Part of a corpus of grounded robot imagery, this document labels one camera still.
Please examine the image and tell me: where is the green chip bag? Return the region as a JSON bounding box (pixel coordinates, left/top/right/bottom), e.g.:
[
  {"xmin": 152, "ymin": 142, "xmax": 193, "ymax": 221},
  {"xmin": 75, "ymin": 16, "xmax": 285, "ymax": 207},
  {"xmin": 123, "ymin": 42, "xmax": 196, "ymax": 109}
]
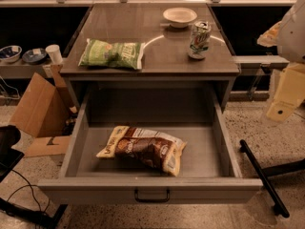
[{"xmin": 78, "ymin": 39, "xmax": 145, "ymax": 70}]

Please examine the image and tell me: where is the black cable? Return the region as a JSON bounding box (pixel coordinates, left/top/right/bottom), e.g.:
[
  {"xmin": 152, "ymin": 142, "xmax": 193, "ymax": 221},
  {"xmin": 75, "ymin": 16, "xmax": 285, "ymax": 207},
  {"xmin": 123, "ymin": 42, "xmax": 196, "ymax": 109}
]
[{"xmin": 6, "ymin": 168, "xmax": 51, "ymax": 215}]

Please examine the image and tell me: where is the grey open drawer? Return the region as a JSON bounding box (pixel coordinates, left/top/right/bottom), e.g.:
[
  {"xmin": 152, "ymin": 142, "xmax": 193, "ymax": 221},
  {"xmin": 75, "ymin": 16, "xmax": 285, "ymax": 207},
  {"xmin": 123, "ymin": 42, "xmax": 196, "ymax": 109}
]
[{"xmin": 38, "ymin": 86, "xmax": 262, "ymax": 204}]

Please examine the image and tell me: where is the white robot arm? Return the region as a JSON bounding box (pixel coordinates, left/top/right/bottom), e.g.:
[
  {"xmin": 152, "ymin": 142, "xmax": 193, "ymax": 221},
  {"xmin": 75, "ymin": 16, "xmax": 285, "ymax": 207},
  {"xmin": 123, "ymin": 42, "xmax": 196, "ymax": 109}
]
[{"xmin": 257, "ymin": 0, "xmax": 305, "ymax": 122}]

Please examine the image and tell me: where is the black drawer handle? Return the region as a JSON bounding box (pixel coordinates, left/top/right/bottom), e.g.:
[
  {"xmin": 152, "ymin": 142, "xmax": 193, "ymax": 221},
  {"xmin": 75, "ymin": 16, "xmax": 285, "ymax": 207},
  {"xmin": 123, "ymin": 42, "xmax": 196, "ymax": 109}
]
[{"xmin": 134, "ymin": 189, "xmax": 171, "ymax": 203}]

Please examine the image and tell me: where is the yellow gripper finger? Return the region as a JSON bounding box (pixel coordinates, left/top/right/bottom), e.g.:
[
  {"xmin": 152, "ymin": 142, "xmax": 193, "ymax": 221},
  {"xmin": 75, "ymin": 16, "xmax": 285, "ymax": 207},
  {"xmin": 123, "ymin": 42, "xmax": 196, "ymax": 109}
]
[
  {"xmin": 257, "ymin": 22, "xmax": 281, "ymax": 47},
  {"xmin": 266, "ymin": 63, "xmax": 305, "ymax": 122}
]

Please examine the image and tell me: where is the white bowl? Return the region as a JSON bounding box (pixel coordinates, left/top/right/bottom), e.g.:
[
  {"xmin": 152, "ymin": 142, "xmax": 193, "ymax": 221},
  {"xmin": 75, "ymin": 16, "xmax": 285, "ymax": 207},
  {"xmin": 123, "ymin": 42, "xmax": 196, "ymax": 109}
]
[{"xmin": 163, "ymin": 8, "xmax": 197, "ymax": 28}]

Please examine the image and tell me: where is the black device at left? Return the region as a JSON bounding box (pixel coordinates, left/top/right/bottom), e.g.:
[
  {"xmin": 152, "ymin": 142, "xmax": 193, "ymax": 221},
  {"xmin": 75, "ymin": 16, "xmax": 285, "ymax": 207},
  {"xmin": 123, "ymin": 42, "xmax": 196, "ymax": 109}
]
[{"xmin": 0, "ymin": 125, "xmax": 24, "ymax": 182}]

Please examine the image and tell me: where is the green soda can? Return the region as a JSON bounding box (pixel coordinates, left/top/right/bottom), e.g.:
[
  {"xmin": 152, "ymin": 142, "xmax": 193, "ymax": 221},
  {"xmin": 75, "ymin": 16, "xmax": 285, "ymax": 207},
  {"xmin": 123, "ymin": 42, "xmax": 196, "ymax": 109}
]
[{"xmin": 188, "ymin": 20, "xmax": 212, "ymax": 60}]

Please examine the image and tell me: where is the blue patterned bowl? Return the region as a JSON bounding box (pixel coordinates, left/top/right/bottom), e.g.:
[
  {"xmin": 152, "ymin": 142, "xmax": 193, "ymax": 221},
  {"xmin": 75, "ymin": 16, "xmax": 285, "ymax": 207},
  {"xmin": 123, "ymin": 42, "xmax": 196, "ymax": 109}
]
[{"xmin": 0, "ymin": 45, "xmax": 22, "ymax": 63}]

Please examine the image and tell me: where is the dark blue bowl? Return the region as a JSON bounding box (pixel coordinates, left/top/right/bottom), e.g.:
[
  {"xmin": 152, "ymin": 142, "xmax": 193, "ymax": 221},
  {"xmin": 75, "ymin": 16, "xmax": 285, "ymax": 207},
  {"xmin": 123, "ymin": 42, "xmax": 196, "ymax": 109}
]
[{"xmin": 22, "ymin": 48, "xmax": 47, "ymax": 65}]

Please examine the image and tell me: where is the grey cabinet counter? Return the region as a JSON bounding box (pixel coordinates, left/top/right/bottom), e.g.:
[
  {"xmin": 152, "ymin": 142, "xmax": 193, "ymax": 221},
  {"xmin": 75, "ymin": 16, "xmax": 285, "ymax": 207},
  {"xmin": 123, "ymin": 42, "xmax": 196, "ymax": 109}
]
[{"xmin": 61, "ymin": 3, "xmax": 239, "ymax": 106}]

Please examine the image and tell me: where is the brown chip bag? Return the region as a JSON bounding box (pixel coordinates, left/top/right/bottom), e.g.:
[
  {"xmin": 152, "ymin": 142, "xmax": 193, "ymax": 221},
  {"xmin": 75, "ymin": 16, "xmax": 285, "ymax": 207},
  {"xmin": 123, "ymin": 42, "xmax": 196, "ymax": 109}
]
[{"xmin": 96, "ymin": 126, "xmax": 186, "ymax": 177}]

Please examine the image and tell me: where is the brown cardboard box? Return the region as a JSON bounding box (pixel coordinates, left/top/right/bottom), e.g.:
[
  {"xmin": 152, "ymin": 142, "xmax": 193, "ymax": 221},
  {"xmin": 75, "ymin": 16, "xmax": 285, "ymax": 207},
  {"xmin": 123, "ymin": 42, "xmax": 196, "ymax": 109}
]
[{"xmin": 10, "ymin": 65, "xmax": 76, "ymax": 159}]

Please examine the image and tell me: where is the black chair base leg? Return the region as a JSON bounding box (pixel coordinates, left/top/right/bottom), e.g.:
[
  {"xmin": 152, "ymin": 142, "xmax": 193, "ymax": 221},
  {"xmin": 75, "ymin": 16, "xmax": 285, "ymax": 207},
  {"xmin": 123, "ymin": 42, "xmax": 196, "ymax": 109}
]
[{"xmin": 239, "ymin": 139, "xmax": 305, "ymax": 219}]

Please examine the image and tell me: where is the white paper cup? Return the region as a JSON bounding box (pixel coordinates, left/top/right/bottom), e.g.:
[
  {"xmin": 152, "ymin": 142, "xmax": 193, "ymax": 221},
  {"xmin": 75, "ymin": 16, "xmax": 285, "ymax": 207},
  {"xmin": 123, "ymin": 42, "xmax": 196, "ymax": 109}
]
[{"xmin": 46, "ymin": 44, "xmax": 63, "ymax": 64}]

